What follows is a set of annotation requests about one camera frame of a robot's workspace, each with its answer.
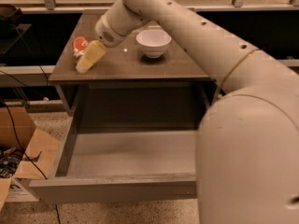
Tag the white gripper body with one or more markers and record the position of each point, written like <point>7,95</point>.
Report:
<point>105,32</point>

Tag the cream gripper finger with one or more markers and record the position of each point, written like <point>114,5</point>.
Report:
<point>93,53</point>

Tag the red coke can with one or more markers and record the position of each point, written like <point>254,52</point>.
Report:
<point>79,45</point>

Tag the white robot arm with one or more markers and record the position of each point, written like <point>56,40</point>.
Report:
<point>247,151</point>

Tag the grey cabinet with glossy top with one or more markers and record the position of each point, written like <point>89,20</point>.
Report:
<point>126,63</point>

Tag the open grey top drawer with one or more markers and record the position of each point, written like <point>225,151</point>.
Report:
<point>127,145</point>

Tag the white ceramic bowl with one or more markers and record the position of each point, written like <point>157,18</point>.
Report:
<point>153,43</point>

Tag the brown cardboard box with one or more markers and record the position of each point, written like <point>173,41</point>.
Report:
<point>27,154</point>

